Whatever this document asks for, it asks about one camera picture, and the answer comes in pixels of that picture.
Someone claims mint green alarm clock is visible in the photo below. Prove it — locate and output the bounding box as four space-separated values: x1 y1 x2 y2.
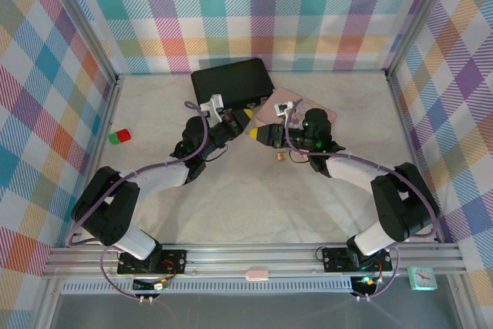
407 265 438 291

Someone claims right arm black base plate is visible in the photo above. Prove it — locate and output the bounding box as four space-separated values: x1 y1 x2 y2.
321 246 394 273

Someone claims small black controller board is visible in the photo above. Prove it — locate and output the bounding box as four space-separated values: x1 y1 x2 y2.
352 274 381 294
132 277 171 294

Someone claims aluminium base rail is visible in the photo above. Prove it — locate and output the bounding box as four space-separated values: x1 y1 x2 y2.
42 243 463 280

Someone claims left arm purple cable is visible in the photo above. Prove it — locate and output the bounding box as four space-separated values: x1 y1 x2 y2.
65 99 216 303

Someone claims aluminium frame post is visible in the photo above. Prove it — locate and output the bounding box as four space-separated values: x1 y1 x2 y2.
36 0 124 87
383 0 461 82

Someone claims slotted grey cable duct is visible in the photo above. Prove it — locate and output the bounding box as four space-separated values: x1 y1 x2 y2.
61 279 354 294

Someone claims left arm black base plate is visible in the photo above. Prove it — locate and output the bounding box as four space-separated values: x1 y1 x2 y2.
117 248 189 277

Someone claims pink tin box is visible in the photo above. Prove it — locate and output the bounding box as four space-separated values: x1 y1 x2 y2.
256 87 339 160

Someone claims aluminium side rail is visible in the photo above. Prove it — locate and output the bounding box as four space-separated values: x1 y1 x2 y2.
384 70 446 245
69 74 124 247

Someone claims red and green block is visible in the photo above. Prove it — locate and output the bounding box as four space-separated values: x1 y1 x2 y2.
108 127 132 146

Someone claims pink eraser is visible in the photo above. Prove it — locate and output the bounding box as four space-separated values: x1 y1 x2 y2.
245 267 270 282

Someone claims black hard case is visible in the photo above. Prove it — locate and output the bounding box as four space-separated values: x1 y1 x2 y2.
190 58 277 111

